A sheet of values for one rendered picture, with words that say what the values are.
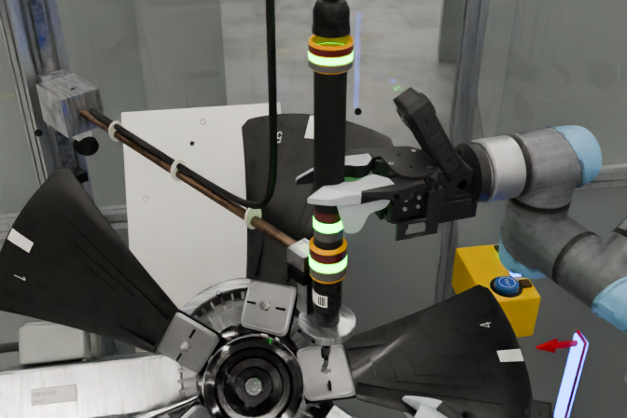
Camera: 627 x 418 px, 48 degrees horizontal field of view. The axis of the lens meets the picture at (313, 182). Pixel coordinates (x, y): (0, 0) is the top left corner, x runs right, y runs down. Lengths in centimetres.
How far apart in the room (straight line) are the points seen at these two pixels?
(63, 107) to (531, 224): 75
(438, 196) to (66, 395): 58
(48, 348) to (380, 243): 89
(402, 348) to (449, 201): 23
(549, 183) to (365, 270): 96
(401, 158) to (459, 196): 9
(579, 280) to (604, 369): 146
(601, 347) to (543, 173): 142
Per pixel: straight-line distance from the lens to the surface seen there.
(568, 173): 87
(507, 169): 82
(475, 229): 178
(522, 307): 127
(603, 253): 86
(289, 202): 92
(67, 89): 125
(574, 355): 105
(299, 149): 94
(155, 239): 115
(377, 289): 181
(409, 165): 78
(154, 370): 103
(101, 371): 104
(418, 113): 75
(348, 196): 73
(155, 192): 116
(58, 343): 109
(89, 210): 89
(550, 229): 89
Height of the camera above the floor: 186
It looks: 31 degrees down
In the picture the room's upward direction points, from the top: straight up
